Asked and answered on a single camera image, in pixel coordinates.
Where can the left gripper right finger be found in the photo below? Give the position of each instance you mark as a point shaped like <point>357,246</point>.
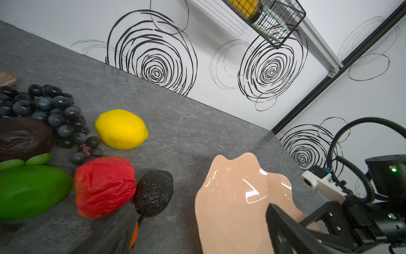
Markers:
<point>289,237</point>

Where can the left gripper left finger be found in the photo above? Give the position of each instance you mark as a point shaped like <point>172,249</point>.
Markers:
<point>114,237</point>

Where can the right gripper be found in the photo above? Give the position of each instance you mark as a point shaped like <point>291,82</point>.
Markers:
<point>357,228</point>

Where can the red crinkled fruit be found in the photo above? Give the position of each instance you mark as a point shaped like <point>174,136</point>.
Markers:
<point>103,185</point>

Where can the dark avocado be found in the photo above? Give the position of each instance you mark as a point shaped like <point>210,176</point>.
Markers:
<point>153,193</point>

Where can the pink wavy fruit bowl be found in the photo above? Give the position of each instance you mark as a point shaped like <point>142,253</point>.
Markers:
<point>231,206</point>

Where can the green lime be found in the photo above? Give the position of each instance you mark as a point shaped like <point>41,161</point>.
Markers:
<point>28,191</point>

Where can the yellow lemon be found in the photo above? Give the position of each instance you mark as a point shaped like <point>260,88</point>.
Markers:
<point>121,129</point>

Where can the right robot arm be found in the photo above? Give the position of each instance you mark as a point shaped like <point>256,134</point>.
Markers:
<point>388,174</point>

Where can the orange tangerine upper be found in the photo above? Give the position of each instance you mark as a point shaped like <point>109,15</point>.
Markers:
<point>135,235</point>

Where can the dark brown mangosteen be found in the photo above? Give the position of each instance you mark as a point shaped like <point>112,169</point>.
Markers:
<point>25,141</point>

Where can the dark grape bunch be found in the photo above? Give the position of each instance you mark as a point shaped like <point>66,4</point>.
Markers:
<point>50,105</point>

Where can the brown woven mat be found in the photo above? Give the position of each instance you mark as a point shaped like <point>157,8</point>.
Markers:
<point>7,79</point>

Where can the green item in basket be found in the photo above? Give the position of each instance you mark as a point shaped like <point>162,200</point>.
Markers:
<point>271,26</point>

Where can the yellow bottle in basket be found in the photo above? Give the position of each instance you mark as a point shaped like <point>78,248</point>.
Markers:
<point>245,9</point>

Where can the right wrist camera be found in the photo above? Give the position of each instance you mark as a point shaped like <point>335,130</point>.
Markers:
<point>320,179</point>

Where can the aluminium wall rail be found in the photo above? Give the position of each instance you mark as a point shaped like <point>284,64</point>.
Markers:
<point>216,21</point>

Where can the black wire basket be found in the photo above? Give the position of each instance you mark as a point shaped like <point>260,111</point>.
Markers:
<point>291,12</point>

